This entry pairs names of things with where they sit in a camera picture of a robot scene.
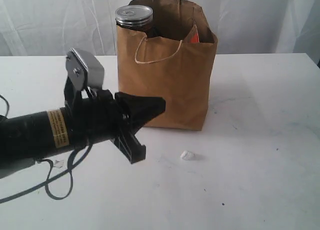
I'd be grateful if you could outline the small torn tape scrap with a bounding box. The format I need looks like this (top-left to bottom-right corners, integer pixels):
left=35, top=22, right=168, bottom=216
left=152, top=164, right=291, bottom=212
left=53, top=160, right=64, bottom=169

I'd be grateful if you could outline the brown paper shopping bag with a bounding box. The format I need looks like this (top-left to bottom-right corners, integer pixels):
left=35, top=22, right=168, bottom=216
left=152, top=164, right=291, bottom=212
left=116, top=0, right=218, bottom=131

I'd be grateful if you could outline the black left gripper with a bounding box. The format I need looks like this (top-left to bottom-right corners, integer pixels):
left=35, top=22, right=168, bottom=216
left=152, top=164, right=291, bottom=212
left=62, top=78, right=166, bottom=164

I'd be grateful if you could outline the dark can with pull-tab lid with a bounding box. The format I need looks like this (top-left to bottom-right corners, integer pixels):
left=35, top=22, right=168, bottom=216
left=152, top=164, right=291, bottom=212
left=115, top=5, right=154, bottom=37

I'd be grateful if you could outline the white backdrop curtain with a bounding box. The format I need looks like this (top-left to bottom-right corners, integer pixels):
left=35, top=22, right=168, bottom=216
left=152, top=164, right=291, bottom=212
left=0, top=0, right=320, bottom=61

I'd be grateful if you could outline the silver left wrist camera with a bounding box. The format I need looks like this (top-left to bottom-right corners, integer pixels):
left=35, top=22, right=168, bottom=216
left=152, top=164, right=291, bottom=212
left=65, top=47, right=105, bottom=91

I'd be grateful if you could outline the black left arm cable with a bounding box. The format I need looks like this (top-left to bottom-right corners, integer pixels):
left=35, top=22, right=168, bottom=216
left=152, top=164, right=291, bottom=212
left=0, top=94, right=93, bottom=205

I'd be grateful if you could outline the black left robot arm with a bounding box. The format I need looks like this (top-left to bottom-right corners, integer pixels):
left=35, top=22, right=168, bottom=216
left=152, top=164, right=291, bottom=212
left=0, top=80, right=166, bottom=170

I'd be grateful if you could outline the brown pouch with orange label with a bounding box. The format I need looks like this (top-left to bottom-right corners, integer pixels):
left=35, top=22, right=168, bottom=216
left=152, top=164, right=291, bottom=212
left=183, top=24, right=200, bottom=44

